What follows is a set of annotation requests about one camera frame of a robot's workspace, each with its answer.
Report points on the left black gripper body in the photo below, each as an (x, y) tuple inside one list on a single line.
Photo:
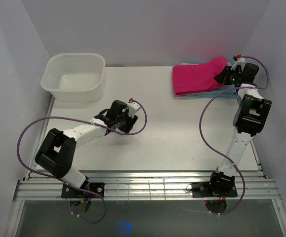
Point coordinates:
[(126, 123)]

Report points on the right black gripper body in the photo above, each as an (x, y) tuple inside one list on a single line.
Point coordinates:
[(232, 76)]

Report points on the pink trousers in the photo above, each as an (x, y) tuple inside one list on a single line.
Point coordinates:
[(197, 74)]

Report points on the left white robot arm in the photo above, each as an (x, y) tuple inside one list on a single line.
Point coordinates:
[(57, 151)]

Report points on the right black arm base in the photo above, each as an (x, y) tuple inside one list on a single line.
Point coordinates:
[(205, 190)]

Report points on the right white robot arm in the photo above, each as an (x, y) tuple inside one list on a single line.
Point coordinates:
[(249, 120)]

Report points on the folded light blue trousers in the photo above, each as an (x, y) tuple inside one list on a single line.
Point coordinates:
[(207, 95)]

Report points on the white plastic basket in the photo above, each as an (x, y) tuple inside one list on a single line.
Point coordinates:
[(75, 77)]

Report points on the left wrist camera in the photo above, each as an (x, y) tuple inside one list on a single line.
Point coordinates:
[(133, 107)]

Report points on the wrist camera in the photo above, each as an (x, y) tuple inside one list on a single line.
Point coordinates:
[(133, 107), (239, 61)]

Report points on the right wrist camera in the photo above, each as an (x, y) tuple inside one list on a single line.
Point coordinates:
[(239, 61)]

